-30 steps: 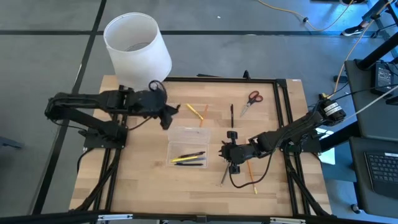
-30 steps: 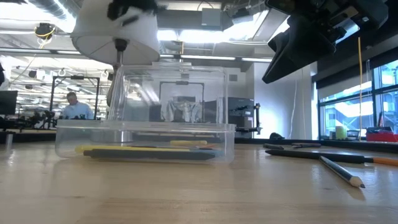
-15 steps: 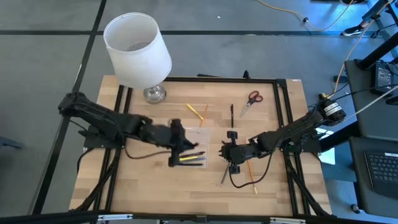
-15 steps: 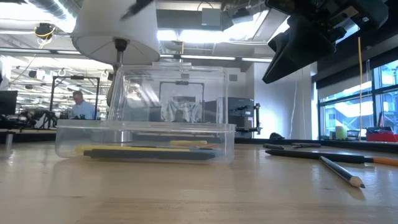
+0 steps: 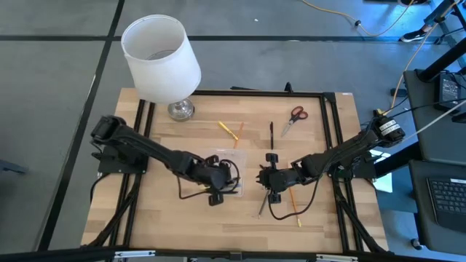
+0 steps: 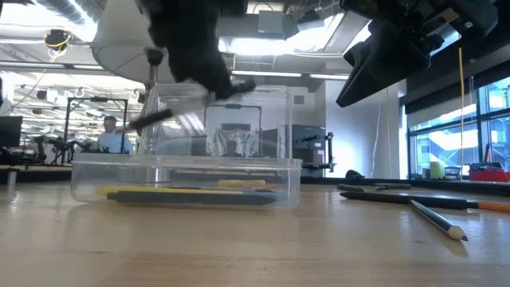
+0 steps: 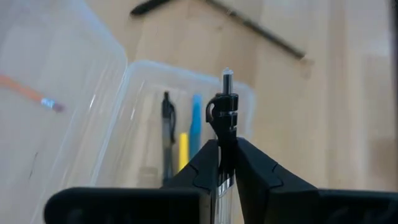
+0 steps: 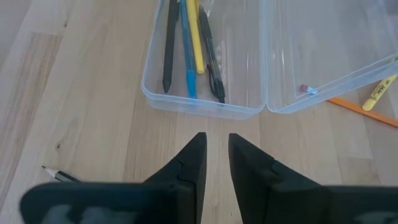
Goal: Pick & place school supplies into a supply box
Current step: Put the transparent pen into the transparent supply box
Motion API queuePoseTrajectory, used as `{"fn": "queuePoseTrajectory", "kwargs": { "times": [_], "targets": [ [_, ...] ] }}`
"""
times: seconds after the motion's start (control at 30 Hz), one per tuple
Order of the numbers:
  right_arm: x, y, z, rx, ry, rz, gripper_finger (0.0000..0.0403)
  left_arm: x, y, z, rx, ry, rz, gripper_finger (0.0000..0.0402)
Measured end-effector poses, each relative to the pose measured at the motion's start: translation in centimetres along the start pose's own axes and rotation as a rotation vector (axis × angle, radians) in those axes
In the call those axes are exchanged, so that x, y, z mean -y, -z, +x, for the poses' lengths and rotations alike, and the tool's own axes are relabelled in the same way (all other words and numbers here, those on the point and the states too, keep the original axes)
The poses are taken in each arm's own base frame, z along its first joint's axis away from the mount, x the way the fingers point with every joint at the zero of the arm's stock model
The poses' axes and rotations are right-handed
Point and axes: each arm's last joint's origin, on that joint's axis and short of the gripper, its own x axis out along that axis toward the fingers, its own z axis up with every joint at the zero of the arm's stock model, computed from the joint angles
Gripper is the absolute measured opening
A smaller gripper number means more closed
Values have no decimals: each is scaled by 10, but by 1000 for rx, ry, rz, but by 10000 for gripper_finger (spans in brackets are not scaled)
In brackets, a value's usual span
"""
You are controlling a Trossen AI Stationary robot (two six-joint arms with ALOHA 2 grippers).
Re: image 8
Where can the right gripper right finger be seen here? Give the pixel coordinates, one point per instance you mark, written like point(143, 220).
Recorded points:
point(280, 193)

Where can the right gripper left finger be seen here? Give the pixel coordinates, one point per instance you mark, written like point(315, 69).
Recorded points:
point(140, 202)

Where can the dark grey striped pencil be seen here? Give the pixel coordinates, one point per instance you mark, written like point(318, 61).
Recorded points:
point(60, 175)

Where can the orange pencil red eraser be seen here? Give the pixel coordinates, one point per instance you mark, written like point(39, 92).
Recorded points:
point(357, 109)

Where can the clear plastic supply box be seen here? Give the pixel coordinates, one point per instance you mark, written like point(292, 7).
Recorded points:
point(242, 62)

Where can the yellow highlighter with black print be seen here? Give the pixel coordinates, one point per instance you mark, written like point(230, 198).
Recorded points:
point(377, 93)

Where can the blue ballpoint pen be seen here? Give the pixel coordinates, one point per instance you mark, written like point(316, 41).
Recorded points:
point(188, 62)

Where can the black ballpoint pen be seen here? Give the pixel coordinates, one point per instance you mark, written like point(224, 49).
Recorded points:
point(211, 59)

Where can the black marker pen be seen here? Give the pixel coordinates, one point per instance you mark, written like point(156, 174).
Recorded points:
point(169, 46)

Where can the plain yellow highlighter pen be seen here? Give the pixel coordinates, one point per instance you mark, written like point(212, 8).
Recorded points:
point(196, 37)

